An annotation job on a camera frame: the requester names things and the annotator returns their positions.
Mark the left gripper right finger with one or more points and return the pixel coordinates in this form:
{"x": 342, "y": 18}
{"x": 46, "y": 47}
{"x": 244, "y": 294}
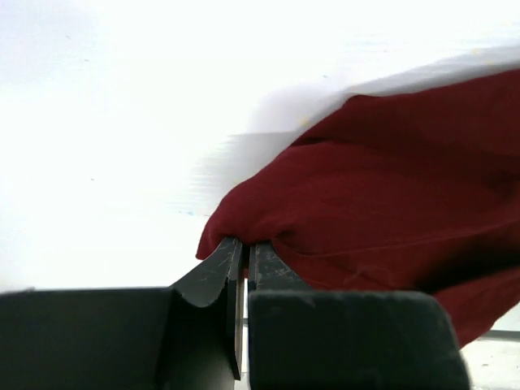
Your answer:
{"x": 267, "y": 271}

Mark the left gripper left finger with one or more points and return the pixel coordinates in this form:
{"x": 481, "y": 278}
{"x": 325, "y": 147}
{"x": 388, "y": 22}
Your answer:
{"x": 206, "y": 318}

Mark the dark red t shirt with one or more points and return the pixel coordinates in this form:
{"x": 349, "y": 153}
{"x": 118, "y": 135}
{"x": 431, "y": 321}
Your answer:
{"x": 412, "y": 191}

